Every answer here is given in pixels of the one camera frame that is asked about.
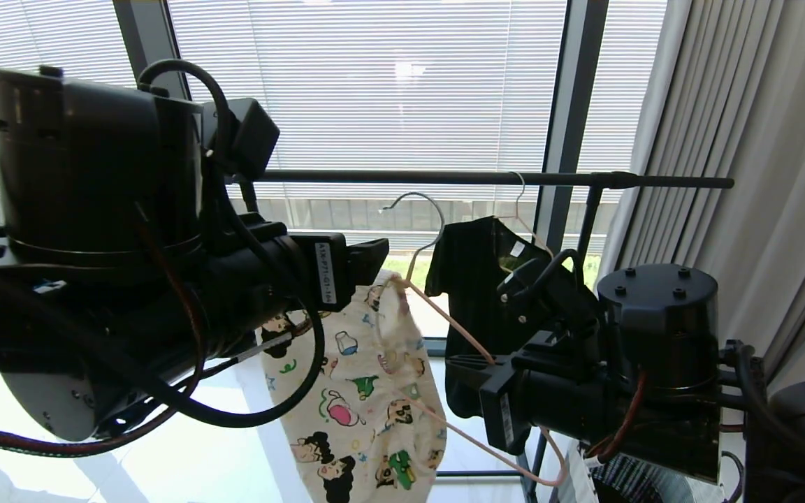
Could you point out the cream printed shorts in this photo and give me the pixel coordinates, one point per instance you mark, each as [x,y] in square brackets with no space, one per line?
[360,377]

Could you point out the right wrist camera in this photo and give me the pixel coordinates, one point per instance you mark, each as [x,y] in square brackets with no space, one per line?
[563,307]

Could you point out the black short-sleeved shirt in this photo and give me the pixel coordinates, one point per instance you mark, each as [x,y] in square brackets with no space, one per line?
[472,279]

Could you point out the white laundry basket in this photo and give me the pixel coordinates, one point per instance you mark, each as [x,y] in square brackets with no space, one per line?
[577,482]

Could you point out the beige curtain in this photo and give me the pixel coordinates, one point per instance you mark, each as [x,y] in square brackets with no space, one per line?
[759,140]

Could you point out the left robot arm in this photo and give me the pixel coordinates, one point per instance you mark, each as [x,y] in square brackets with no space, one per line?
[95,161]

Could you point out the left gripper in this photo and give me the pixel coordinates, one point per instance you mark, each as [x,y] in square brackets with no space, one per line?
[263,279]

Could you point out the pink clothes hanger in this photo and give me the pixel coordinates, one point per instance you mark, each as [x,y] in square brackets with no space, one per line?
[444,318]
[520,188]

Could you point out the black clothes rack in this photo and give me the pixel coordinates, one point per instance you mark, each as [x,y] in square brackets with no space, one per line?
[479,178]

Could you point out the window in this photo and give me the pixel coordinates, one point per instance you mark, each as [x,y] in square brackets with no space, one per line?
[374,84]

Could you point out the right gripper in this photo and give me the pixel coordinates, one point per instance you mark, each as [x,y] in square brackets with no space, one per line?
[556,398]

